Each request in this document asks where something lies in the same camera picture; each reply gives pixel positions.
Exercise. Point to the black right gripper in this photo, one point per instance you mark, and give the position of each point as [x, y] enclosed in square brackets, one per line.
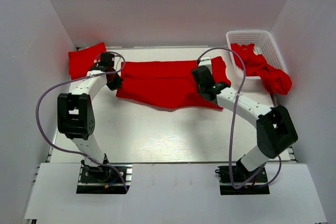
[198, 88]

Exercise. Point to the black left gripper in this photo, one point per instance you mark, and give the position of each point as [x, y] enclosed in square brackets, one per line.
[119, 80]

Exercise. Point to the red t shirt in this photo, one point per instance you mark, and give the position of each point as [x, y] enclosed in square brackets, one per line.
[164, 84]
[80, 61]
[274, 80]

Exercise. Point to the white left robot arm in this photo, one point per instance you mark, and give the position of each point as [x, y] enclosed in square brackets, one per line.
[75, 112]

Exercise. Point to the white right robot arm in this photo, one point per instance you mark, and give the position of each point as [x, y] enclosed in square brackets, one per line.
[274, 127]

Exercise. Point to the red t shirt in basket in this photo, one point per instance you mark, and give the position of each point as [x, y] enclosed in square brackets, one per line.
[274, 80]

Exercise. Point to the white plastic laundry basket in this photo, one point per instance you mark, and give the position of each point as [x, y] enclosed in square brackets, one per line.
[263, 44]

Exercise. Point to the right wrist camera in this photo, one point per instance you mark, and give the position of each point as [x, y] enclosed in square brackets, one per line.
[207, 62]

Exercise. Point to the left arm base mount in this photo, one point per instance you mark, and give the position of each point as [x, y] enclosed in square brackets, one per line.
[104, 181]

